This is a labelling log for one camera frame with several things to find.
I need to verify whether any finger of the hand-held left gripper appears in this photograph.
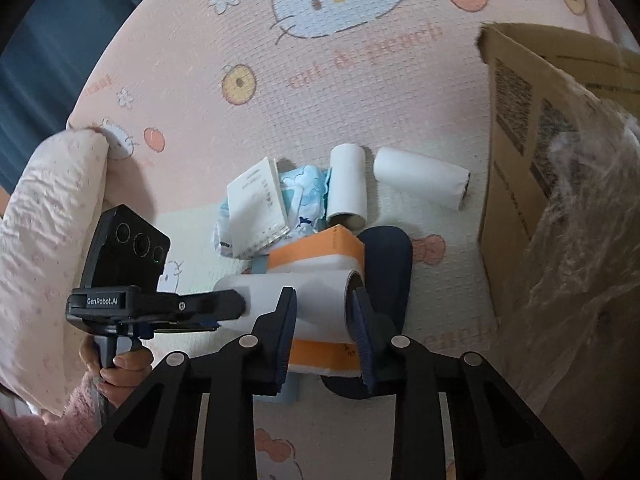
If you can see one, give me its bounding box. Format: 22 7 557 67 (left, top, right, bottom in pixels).
140 288 247 323
142 321 221 337

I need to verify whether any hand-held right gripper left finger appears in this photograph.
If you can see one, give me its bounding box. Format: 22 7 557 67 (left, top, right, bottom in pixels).
62 286 299 480

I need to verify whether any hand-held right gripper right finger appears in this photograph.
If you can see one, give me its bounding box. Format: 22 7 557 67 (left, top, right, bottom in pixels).
349 286 586 480

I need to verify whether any white paper roll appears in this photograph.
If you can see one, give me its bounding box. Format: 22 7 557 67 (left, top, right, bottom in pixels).
326 143 369 227
373 147 471 212
214 269 367 345

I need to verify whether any brown cardboard box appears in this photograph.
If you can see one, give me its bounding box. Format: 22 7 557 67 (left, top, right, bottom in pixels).
477 22 640 411

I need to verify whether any person's left forearm pink sleeve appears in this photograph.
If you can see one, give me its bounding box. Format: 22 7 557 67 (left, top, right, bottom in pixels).
10 372 111 461

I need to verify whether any person's left hand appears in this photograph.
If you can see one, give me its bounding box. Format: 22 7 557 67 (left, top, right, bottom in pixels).
81 335 154 407

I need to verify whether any light blue flat case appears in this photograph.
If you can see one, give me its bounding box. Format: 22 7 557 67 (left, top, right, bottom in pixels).
250 255 302 405

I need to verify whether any pink quilted pillow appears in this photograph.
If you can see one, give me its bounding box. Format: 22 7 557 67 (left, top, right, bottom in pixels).
0 127 109 417

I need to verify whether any navy oval slipper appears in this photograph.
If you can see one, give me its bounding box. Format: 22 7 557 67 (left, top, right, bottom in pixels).
319 226 414 400

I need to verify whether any orange and white tissue pack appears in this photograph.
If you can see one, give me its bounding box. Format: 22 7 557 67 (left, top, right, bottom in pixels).
266 226 367 377

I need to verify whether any white tissue packet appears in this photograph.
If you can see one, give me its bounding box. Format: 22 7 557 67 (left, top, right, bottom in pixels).
226 156 292 260

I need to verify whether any blue printed plastic packet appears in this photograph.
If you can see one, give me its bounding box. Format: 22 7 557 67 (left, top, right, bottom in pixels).
214 164 334 257

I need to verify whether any dark blue curtain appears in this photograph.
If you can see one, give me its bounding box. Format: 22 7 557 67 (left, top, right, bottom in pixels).
0 0 166 201

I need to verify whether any pink cartoon printed mat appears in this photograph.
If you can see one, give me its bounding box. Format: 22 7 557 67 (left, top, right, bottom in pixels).
65 0 621 480

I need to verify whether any clear plastic bag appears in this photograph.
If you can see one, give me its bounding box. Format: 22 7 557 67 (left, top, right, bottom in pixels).
500 70 640 441

